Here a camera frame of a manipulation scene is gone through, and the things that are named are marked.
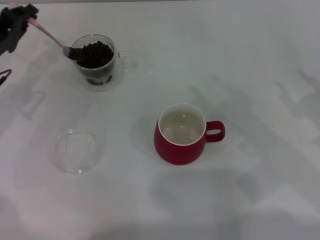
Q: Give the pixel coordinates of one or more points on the dark coffee beans pile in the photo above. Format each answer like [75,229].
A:
[93,55]

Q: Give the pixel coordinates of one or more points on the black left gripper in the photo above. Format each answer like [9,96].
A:
[11,32]

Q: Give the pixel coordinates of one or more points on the red ceramic mug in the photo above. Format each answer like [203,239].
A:
[175,152]

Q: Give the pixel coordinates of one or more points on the clear glass saucer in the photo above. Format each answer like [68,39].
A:
[75,152]

